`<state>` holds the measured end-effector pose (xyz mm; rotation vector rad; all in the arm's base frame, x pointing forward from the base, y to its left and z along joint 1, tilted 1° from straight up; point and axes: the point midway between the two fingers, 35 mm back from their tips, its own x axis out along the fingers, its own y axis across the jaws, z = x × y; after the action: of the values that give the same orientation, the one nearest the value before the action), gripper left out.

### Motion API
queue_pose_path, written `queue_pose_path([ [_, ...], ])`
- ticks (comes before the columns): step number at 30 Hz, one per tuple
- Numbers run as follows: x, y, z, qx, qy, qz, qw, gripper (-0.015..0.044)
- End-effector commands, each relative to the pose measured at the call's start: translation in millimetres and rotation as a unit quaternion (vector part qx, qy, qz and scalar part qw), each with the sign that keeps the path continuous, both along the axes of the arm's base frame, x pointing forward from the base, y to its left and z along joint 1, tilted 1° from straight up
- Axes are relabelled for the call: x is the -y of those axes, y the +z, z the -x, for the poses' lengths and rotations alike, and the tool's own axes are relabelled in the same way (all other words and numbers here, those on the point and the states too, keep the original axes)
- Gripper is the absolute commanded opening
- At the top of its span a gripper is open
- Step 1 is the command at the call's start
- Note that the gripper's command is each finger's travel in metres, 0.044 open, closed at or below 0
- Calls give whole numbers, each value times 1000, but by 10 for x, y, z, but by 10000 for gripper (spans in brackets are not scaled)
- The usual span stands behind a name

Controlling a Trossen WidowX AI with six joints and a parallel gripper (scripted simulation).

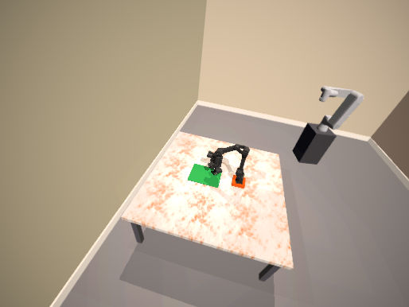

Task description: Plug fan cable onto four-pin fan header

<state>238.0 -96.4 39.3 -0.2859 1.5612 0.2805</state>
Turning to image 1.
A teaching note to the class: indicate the green circuit board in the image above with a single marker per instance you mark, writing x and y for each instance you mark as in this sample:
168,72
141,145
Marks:
203,175

